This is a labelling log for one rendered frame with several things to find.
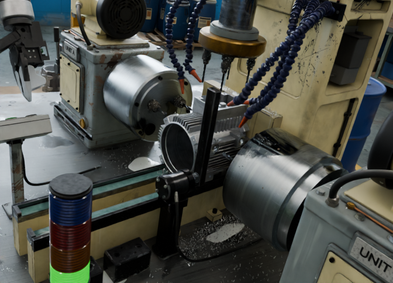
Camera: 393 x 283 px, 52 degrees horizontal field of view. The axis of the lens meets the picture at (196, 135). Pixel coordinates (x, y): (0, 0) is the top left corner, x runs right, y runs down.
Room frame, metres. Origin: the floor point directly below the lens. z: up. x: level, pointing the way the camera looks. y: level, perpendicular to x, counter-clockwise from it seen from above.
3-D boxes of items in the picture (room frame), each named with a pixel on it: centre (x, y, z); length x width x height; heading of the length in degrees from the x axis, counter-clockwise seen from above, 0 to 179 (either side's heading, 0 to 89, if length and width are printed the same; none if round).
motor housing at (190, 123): (1.06, -0.02, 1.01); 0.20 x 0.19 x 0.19; 133
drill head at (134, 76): (1.32, 0.22, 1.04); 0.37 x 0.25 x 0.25; 43
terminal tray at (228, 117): (1.09, -0.05, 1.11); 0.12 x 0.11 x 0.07; 133
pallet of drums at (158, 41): (6.27, 0.62, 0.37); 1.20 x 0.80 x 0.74; 118
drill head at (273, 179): (0.82, -0.25, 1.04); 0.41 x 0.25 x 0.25; 43
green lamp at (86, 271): (0.47, 0.16, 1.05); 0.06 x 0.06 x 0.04
